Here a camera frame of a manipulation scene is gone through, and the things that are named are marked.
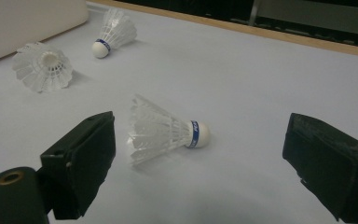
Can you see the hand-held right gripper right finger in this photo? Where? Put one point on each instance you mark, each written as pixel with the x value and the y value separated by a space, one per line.
pixel 332 165

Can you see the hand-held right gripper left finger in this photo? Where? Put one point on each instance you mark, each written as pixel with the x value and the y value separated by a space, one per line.
pixel 80 161

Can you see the white plastic shuttlecock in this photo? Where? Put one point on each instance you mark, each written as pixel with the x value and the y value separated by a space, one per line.
pixel 115 31
pixel 167 130
pixel 43 67

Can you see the white plastic basket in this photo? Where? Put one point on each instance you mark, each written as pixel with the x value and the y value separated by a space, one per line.
pixel 18 21

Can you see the grey metal stand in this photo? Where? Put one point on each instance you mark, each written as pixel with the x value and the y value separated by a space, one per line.
pixel 307 18

